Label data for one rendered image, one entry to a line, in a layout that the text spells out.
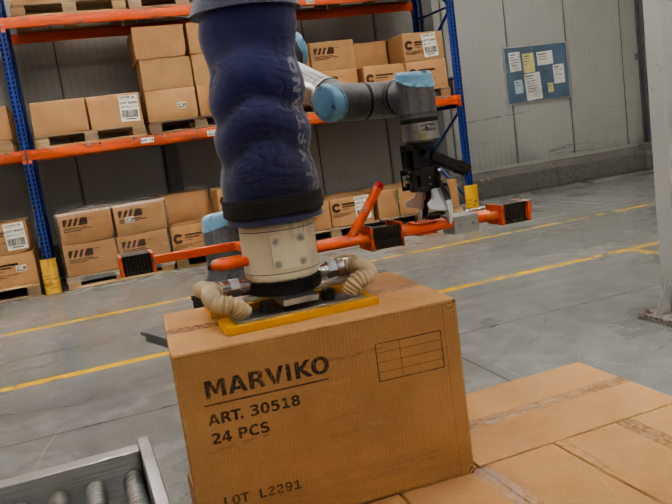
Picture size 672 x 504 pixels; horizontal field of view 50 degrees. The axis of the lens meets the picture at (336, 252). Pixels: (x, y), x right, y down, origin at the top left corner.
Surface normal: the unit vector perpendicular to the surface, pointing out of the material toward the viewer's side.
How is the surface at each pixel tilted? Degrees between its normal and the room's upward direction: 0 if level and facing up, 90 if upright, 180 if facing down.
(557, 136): 90
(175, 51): 90
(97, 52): 90
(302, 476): 90
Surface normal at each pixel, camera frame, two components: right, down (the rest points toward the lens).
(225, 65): -0.55, -0.04
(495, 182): 0.33, 0.11
